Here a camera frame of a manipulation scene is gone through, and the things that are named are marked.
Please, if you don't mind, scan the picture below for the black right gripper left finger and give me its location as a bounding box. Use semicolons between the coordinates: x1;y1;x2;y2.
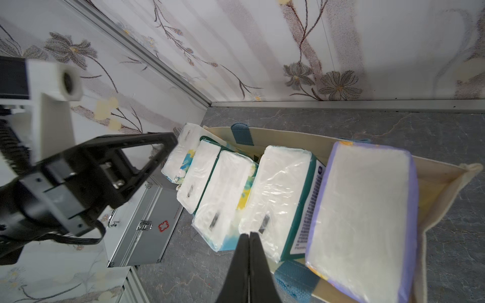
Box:
216;234;250;303

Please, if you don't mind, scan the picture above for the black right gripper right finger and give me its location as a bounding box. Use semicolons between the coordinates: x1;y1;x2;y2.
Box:
249;232;282;303

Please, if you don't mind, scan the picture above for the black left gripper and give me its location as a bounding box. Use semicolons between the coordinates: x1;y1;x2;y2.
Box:
18;132;178;237

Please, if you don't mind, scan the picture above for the green white tissue pack back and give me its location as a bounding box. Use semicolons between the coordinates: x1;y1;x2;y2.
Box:
161;123;210;184

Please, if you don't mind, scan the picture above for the green white tissue pack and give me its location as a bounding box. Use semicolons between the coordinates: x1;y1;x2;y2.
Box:
192;150;258;252
161;123;210;184

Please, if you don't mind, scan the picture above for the cartoon elephant tissue pack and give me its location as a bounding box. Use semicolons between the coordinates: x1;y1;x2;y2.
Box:
239;145;326;263

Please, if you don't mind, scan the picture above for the purple tissue pack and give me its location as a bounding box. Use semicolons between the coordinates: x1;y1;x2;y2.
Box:
305;141;419;302

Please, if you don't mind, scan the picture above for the green white tissue pack front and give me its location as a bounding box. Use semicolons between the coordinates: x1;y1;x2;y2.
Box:
192;150;258;252

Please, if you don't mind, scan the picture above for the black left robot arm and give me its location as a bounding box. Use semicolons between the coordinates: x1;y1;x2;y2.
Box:
1;108;178;265

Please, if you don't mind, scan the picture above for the silver metal case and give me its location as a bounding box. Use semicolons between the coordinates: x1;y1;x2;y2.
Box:
101;177;183;268

